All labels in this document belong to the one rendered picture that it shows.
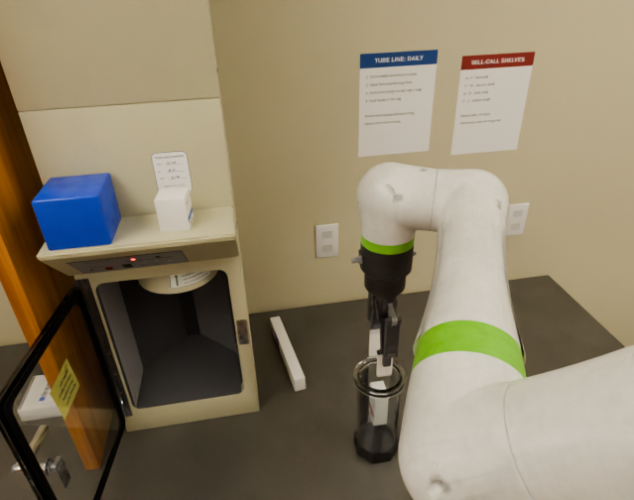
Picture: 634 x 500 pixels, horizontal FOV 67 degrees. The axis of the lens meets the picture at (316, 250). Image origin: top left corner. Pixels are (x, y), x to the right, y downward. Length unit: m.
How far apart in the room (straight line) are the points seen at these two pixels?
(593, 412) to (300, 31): 1.09
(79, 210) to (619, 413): 0.74
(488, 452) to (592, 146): 1.41
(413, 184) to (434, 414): 0.40
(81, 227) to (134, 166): 0.14
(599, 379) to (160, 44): 0.74
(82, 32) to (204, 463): 0.89
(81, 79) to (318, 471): 0.90
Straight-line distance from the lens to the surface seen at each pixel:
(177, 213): 0.85
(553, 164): 1.69
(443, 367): 0.49
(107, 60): 0.88
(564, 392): 0.42
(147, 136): 0.90
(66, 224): 0.87
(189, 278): 1.05
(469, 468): 0.44
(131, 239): 0.87
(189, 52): 0.86
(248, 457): 1.20
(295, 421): 1.25
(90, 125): 0.91
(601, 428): 0.40
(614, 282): 2.13
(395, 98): 1.39
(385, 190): 0.76
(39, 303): 1.03
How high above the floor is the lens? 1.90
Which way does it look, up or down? 31 degrees down
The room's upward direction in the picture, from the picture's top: 2 degrees counter-clockwise
